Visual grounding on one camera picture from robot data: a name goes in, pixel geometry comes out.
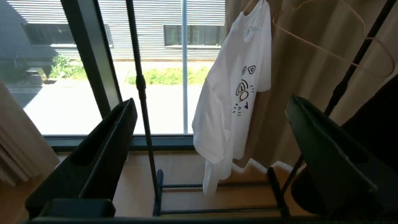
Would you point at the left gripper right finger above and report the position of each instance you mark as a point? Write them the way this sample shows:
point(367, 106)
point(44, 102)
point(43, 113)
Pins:
point(339, 174)

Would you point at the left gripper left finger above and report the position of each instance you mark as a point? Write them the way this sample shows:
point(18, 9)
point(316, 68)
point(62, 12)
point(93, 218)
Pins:
point(93, 168)

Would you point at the black shorts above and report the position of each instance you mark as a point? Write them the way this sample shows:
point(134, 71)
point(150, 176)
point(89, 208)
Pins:
point(379, 124)

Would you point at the white printed t-shirt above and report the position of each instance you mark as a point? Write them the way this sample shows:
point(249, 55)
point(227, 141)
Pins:
point(224, 109)

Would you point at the black clothes rack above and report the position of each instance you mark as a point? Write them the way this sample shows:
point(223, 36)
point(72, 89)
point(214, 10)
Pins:
point(141, 87)

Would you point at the beige curtain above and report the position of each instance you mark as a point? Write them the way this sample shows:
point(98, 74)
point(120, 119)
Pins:
point(21, 149)
point(295, 109)

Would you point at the window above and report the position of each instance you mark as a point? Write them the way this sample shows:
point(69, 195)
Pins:
point(46, 62)

